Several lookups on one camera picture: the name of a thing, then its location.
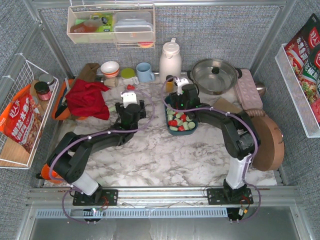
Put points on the clear plastic containers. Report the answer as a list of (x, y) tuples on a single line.
[(133, 26)]

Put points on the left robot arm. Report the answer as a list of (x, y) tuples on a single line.
[(69, 158)]

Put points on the steel pot with lid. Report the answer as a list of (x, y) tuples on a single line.
[(214, 76)]

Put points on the left wire basket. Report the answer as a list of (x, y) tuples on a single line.
[(13, 155)]

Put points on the green lid white cup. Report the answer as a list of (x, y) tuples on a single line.
[(129, 77)]

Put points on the white thermos jug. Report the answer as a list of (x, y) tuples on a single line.
[(170, 62)]

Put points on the dark lid jar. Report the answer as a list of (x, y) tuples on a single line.
[(42, 90)]

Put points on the silver lid jar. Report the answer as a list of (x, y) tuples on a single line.
[(49, 79)]

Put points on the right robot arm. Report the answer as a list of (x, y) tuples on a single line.
[(240, 138)]

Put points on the red capsule cluster front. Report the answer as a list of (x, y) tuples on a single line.
[(172, 123)]

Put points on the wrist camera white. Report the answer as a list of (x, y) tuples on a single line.
[(180, 82), (128, 98)]

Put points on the red snack bag left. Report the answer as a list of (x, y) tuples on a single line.
[(20, 122)]

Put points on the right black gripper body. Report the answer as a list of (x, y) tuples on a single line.
[(189, 91)]

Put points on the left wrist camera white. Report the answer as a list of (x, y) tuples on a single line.
[(128, 98)]

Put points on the cork mat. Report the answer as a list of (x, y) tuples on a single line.
[(226, 106)]

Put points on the right white rack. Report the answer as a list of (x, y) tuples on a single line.
[(302, 107)]

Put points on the green capsule cluster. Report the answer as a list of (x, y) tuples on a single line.
[(191, 125), (170, 117)]

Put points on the orange cup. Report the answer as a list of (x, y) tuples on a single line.
[(45, 175)]

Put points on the red snack bags right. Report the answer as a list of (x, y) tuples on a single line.
[(303, 52)]

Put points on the brown cloth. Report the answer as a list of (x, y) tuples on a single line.
[(89, 72)]

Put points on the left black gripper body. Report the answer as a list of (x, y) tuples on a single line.
[(142, 108)]

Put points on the teal storage basket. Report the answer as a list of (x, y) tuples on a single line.
[(178, 133)]

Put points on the white orange bowl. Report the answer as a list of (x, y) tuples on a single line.
[(110, 69)]

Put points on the orange spice bottle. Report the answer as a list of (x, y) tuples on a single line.
[(169, 86)]

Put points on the round wooden board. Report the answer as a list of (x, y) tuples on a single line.
[(270, 154)]

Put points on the red cloth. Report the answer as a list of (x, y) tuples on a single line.
[(85, 99)]

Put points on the wall wire basket top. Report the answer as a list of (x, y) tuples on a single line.
[(81, 29)]

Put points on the glass spice jar lying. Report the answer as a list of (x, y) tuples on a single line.
[(111, 82)]

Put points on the blue mug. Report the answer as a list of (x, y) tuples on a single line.
[(144, 73)]

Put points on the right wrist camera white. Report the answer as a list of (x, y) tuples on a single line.
[(180, 82)]

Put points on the red capsule cluster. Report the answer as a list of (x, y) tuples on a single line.
[(172, 123), (183, 118)]

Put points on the pink egg tray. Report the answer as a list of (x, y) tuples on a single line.
[(246, 91)]

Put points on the orange tray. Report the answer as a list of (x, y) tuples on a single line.
[(60, 110)]

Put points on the red capsule back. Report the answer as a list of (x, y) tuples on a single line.
[(130, 87)]

